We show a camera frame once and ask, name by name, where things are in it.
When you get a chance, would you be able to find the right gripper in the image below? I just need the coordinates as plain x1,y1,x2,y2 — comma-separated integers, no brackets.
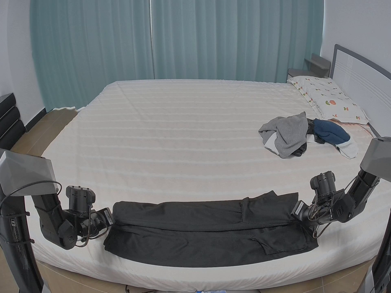
301,212,319,239

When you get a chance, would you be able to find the black T-shirt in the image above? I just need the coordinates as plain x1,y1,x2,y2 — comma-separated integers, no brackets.
104,190,319,268

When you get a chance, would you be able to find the pile of clothes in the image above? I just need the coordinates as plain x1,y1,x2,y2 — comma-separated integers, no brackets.
258,111,358,159

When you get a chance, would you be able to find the bed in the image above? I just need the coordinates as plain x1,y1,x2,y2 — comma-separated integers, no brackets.
29,44,391,291

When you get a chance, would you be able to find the white printed pillow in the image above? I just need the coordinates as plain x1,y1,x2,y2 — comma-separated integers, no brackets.
287,75,371,124

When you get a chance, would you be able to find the grey bedside table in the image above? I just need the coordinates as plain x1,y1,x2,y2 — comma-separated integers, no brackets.
287,53,331,79

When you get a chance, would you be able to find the blue-green curtain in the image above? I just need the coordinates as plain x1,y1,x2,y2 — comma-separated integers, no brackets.
30,0,155,110
151,0,324,83

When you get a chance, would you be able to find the black chest of drawers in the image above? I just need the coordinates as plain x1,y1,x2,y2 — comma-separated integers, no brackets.
0,92,25,152

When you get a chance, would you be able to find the black cable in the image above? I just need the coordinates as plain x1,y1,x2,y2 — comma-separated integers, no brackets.
124,284,153,293
0,179,62,217

